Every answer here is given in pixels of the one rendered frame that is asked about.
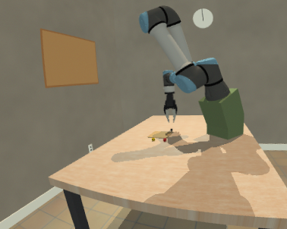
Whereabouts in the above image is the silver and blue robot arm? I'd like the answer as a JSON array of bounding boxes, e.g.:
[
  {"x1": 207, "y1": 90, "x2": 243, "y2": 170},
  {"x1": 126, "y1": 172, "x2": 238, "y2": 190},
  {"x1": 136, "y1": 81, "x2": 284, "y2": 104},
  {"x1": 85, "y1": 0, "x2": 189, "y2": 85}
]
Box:
[{"x1": 139, "y1": 5, "x2": 230, "y2": 101}]

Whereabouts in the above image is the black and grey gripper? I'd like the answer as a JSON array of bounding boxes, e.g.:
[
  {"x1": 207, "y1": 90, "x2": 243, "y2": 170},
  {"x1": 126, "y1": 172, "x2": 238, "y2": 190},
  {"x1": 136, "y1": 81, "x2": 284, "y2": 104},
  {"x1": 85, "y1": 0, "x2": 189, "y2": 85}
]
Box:
[{"x1": 164, "y1": 92, "x2": 178, "y2": 123}]

